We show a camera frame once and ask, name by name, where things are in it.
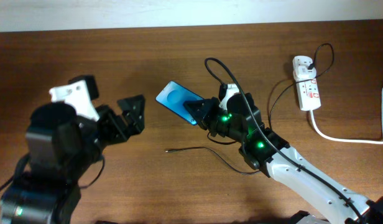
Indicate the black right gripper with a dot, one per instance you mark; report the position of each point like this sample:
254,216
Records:
209,106

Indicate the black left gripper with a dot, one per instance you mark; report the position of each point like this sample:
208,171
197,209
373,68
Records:
134,121

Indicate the blue smartphone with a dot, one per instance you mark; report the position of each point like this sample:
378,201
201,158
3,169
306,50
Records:
173,97

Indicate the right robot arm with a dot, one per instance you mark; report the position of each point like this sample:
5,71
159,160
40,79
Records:
264,150

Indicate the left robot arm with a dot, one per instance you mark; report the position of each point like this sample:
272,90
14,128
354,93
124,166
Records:
62,146

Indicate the white power strip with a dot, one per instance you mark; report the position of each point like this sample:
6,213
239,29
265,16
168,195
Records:
307,91

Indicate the white usb charger adapter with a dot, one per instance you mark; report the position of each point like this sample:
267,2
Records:
302,73

